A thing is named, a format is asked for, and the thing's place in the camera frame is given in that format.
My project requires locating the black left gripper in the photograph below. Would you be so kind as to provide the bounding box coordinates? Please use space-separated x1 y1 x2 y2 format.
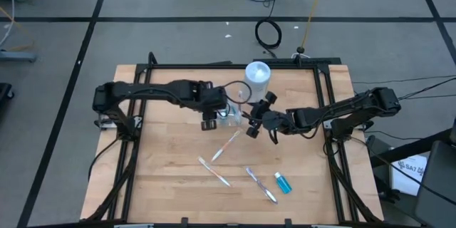
192 81 229 132

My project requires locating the yellow cable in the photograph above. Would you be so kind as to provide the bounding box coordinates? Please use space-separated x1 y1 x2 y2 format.
296 0 331 54

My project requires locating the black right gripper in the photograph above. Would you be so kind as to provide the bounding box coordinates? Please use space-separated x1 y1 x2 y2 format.
242 90 291 139

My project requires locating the white printed paper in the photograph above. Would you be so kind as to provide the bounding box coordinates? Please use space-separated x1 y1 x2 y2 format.
390 155 428 197

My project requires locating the purple toothbrush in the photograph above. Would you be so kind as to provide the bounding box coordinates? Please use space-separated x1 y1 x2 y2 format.
245 166 279 205

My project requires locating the black metal bar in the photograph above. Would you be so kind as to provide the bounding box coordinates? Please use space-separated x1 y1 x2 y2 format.
370 128 455 168

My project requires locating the black aluminium table frame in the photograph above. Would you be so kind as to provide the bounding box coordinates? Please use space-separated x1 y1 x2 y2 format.
85 51 384 228

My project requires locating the orange toothbrush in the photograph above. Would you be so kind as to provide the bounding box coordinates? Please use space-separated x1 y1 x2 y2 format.
197 156 232 188
210 130 242 164

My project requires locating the grey metal foot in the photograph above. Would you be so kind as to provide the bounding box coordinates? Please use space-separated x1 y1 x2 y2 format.
0 49 38 63

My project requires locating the coiled black cable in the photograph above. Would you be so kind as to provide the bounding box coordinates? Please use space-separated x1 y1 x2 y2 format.
254 0 286 59

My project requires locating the black chair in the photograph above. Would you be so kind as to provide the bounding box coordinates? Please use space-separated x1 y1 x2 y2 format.
414 140 456 228

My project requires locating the white wipes canister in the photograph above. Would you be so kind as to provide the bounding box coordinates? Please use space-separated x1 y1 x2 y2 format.
243 61 271 95

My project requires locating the teal mouthwash bottle white cap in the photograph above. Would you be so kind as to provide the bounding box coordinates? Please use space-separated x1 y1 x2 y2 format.
273 171 293 195

